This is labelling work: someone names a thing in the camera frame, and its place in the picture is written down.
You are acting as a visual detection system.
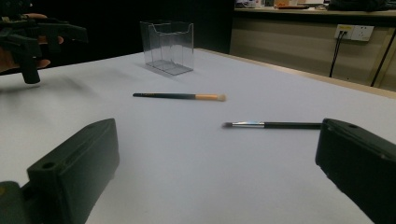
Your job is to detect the black bag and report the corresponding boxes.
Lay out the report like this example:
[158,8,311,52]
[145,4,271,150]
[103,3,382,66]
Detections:
[328,0,396,13]

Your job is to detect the clear acrylic organizer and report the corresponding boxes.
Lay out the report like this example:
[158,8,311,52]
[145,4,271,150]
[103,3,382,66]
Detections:
[139,20,195,77]

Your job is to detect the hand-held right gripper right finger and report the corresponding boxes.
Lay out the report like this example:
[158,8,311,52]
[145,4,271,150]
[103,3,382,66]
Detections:
[315,118,396,224]

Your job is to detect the black curtain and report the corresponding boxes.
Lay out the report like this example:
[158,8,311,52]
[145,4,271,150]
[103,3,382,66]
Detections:
[31,0,236,68]

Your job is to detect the thin black pole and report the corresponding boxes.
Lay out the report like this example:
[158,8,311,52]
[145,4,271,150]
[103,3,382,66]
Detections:
[369,27,396,88]

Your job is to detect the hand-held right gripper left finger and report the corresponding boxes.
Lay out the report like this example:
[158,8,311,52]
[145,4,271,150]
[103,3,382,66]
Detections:
[21,118,120,224]

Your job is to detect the black power cable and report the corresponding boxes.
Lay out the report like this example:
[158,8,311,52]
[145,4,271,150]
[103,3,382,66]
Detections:
[329,31,347,78]

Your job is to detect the white table cover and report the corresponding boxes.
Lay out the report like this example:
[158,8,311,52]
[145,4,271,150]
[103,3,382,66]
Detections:
[0,48,396,224]

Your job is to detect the white box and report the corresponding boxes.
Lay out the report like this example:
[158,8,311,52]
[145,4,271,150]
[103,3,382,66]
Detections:
[234,0,262,8]

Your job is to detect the long wall counter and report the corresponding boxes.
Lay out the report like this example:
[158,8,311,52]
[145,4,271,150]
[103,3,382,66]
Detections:
[233,7,396,27]

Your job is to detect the makeup brush with silver ferrule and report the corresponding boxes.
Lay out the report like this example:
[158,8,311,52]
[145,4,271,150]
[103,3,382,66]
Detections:
[221,120,323,130]

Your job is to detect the makeup brush with orange ferrule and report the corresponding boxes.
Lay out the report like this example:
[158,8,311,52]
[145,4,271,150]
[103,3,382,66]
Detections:
[132,91,227,103]

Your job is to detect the white wall socket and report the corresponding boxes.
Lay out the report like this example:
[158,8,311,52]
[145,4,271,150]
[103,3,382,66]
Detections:
[333,23,355,41]
[351,25,375,42]

